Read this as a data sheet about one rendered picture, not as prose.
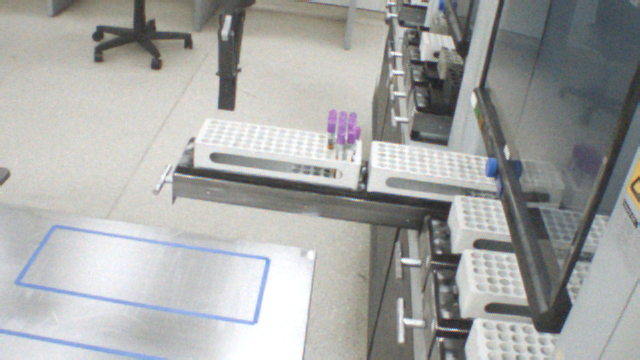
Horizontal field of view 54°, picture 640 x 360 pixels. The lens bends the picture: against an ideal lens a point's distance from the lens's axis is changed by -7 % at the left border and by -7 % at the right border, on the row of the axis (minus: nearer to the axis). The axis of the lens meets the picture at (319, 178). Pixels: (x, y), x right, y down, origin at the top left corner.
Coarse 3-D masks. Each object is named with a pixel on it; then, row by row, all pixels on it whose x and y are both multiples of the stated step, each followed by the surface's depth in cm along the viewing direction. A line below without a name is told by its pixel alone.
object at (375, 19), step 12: (180, 0) 463; (192, 0) 463; (264, 0) 461; (276, 0) 460; (288, 0) 460; (300, 0) 459; (288, 12) 462; (300, 12) 463; (312, 12) 463; (324, 12) 463; (336, 12) 462; (348, 12) 461; (360, 12) 461; (372, 12) 460; (384, 12) 459; (372, 24) 461; (384, 24) 462
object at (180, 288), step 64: (0, 256) 91; (64, 256) 93; (128, 256) 95; (192, 256) 97; (256, 256) 99; (0, 320) 80; (64, 320) 82; (128, 320) 84; (192, 320) 86; (256, 320) 87
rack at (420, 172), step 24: (384, 144) 124; (384, 168) 116; (408, 168) 118; (432, 168) 120; (456, 168) 119; (480, 168) 121; (408, 192) 118; (432, 192) 122; (456, 192) 123; (480, 192) 121
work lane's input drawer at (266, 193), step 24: (192, 144) 125; (168, 168) 129; (192, 168) 118; (360, 168) 125; (192, 192) 120; (216, 192) 119; (240, 192) 119; (264, 192) 118; (288, 192) 118; (312, 192) 118; (336, 192) 119; (360, 192) 118; (336, 216) 120; (360, 216) 120; (384, 216) 119; (408, 216) 119
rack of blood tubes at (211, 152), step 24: (216, 120) 124; (216, 144) 117; (240, 144) 118; (264, 144) 119; (288, 144) 120; (312, 144) 121; (336, 144) 122; (360, 144) 123; (216, 168) 119; (240, 168) 118; (264, 168) 123; (288, 168) 124; (312, 168) 121; (336, 168) 117
